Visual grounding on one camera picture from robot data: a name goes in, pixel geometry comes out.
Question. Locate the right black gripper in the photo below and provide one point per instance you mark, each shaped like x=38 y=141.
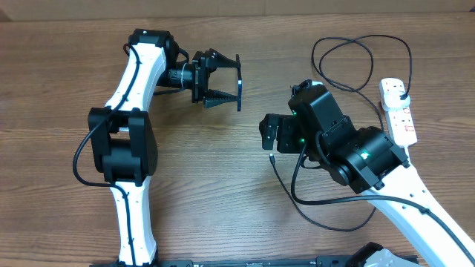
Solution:
x=286 y=127

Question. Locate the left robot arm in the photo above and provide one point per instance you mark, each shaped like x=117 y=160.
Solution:
x=122 y=138

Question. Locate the Samsung Galaxy smartphone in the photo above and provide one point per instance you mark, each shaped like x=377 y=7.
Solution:
x=239 y=84

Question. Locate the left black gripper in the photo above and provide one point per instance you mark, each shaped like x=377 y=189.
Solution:
x=200 y=76

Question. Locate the white charger plug adapter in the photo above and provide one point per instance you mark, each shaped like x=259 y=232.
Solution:
x=393 y=101

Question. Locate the white power strip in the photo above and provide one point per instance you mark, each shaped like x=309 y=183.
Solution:
x=400 y=123

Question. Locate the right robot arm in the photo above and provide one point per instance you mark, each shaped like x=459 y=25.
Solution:
x=370 y=162

